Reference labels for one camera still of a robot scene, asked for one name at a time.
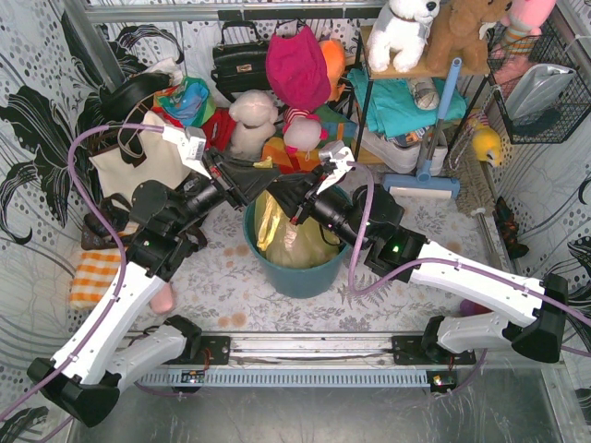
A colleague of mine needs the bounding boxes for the magenta fabric bag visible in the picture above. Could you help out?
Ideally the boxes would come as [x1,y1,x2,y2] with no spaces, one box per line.
[265,25,331,112]

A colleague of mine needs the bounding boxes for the teal folded cloth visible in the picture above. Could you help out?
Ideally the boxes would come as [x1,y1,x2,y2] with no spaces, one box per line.
[347,69,467,138]

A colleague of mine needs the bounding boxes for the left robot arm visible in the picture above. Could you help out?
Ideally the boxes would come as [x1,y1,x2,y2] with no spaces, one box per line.
[27,150,281,427]

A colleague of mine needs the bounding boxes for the yellow translucent trash bag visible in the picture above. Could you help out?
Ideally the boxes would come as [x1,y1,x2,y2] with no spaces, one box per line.
[252,155,343,269]

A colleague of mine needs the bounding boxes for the cream canvas tote bag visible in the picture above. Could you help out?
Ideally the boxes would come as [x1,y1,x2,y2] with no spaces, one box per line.
[89,110,196,209]

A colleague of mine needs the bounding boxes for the pink plush doll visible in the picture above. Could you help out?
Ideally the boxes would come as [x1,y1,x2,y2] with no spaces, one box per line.
[283,107,328,154]

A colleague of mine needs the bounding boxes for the pink glasses case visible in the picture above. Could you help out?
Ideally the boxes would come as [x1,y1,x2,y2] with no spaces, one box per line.
[150,283,175,315]

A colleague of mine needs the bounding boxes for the grey patterned pouch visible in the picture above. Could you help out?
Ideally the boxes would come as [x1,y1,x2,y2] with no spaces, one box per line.
[406,78,440,111]

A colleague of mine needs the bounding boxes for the red folded cloth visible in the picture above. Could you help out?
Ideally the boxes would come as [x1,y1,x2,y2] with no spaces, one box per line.
[200,108,236,152]

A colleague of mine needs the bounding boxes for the teal plastic trash bin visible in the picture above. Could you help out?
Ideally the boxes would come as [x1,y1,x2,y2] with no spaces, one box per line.
[243,200,347,299]

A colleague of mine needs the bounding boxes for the orange plush toy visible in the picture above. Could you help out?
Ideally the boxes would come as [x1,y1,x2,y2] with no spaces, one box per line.
[320,39,345,102]

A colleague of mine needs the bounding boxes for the silver foil pouch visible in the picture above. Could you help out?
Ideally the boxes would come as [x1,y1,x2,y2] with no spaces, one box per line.
[505,64,577,120]

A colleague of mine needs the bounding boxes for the pink plush toy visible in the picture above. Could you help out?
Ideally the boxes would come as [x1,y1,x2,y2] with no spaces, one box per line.
[500,0,556,54]

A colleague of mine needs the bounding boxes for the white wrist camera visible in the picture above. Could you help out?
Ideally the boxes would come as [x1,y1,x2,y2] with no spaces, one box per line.
[163,126,211,178]
[317,140,355,194]

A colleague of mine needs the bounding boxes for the brown plush bear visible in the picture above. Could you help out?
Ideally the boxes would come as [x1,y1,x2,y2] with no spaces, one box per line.
[426,0,513,73]

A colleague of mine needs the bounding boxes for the blue floor sweeper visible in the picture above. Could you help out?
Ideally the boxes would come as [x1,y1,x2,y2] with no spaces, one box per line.
[382,57,463,199]

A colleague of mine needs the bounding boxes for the brown patterned bag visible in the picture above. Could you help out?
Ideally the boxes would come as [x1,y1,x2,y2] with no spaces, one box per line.
[81,193,208,252]

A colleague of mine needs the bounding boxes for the metal base rail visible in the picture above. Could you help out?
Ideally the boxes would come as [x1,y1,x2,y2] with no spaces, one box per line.
[138,332,546,391]

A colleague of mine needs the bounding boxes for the beige chenille mop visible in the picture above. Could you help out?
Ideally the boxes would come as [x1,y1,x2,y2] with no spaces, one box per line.
[448,147,503,269]

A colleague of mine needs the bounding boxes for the white plush dog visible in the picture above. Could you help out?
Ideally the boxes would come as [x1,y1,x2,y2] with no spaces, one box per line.
[367,0,440,73]

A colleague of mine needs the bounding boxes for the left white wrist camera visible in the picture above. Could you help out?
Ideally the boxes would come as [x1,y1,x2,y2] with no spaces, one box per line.
[163,126,211,178]

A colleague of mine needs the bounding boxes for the rainbow striped folded cloth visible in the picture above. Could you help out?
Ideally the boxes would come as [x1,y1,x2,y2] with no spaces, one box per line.
[261,105,357,174]

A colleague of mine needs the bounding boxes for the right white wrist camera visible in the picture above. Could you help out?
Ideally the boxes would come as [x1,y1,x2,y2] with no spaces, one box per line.
[317,140,355,194]

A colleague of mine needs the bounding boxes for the yellow plush duck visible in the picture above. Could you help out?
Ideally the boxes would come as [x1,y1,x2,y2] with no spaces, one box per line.
[467,113,502,168]

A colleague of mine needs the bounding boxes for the black wire basket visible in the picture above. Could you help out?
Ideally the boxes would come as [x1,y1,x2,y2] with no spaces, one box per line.
[488,22,590,145]

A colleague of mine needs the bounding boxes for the orange checked towel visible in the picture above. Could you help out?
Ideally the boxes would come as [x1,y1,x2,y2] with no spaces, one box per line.
[68,248,121,310]

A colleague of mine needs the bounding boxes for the dark patterned cloth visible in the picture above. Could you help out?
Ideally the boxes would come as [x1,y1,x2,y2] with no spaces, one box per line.
[493,197,529,260]

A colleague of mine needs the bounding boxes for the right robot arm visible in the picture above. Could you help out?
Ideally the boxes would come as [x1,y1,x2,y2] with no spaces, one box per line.
[267,166,567,364]

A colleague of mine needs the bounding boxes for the cream plush sheep toy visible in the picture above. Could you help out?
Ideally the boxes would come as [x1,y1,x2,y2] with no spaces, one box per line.
[229,90,279,160]

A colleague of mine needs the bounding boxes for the black leather handbag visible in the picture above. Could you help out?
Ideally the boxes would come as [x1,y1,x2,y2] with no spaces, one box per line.
[211,20,271,103]

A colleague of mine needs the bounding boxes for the colourful printed cloth bag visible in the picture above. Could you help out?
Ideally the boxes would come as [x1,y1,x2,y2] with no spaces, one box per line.
[151,77,216,127]

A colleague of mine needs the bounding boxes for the wooden metal shelf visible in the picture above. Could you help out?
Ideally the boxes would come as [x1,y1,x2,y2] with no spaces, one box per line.
[348,26,462,165]

